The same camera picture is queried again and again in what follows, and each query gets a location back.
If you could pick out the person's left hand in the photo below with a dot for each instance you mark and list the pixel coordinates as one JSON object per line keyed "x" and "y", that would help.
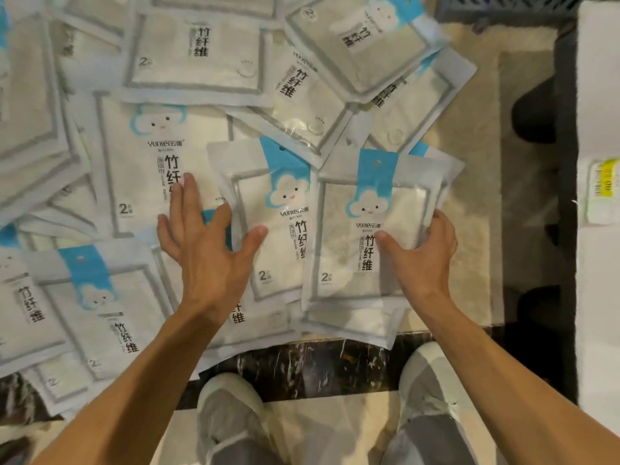
{"x": 203, "y": 266}

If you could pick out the person's right hand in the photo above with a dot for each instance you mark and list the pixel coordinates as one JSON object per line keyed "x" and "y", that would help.
{"x": 426, "y": 271}

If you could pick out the person's left middle finger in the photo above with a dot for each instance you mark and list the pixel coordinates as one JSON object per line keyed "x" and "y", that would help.
{"x": 193, "y": 200}

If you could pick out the person's right thumb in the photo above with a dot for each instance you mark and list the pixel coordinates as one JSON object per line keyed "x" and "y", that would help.
{"x": 395, "y": 246}

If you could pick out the person's left thumb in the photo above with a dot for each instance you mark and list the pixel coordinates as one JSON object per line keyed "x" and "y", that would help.
{"x": 249, "y": 246}

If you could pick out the person's left little finger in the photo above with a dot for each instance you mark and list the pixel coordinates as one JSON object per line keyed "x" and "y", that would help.
{"x": 163, "y": 232}

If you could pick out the white cloth packet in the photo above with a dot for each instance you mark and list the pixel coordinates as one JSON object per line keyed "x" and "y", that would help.
{"x": 339, "y": 271}
{"x": 273, "y": 271}

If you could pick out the person's right forearm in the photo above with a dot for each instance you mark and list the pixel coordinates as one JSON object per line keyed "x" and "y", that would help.
{"x": 503, "y": 382}

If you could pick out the person's left forearm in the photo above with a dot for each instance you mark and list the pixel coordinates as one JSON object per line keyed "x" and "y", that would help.
{"x": 140, "y": 382}

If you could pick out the person's right shoe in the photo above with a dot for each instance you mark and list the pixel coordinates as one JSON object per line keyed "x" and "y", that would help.
{"x": 426, "y": 377}

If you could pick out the person's shoe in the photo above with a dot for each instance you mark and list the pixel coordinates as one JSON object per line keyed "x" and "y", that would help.
{"x": 232, "y": 406}
{"x": 426, "y": 377}

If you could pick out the pile of white towel packs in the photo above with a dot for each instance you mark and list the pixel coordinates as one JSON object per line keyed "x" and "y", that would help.
{"x": 160, "y": 62}

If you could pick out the black round foot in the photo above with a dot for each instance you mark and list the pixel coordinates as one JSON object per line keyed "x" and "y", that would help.
{"x": 537, "y": 309}
{"x": 535, "y": 111}

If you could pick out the person's left shoe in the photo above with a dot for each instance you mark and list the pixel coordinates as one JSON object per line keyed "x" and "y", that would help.
{"x": 232, "y": 406}

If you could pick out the white box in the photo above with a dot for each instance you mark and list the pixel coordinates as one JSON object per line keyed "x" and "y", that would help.
{"x": 598, "y": 309}

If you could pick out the yellow and white label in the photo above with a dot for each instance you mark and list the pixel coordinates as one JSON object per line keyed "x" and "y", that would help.
{"x": 604, "y": 188}

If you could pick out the dark slatted grate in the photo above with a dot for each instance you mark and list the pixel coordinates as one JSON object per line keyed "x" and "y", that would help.
{"x": 503, "y": 5}

